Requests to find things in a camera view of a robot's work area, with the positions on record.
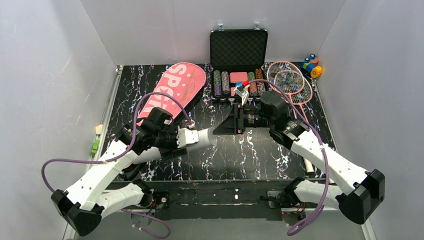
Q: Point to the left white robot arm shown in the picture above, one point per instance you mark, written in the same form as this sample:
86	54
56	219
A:
85	203

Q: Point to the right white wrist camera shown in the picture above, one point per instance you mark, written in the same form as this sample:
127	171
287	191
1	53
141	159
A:
241	90

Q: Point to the colourful toy blocks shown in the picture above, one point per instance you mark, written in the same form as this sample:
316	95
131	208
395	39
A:
311	66

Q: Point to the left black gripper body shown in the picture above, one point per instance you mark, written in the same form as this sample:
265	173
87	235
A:
170	153

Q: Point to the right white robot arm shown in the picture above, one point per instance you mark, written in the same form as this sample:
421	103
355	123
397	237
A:
357	192

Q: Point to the lower pink badminton racket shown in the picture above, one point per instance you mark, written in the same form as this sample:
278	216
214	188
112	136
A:
303	98

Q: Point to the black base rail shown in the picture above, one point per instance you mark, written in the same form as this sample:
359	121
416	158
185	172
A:
209	199

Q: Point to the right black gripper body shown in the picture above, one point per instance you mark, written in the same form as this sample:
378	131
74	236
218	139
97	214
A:
237	119

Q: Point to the white shuttlecock tube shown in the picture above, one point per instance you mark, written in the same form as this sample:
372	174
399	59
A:
206	139

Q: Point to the green clip on rail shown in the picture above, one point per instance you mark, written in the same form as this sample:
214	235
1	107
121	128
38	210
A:
95	147

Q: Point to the pink racket bag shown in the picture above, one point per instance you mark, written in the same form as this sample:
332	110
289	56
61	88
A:
176	89

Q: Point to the black poker chip case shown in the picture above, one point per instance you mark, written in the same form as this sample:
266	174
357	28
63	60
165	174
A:
237	50

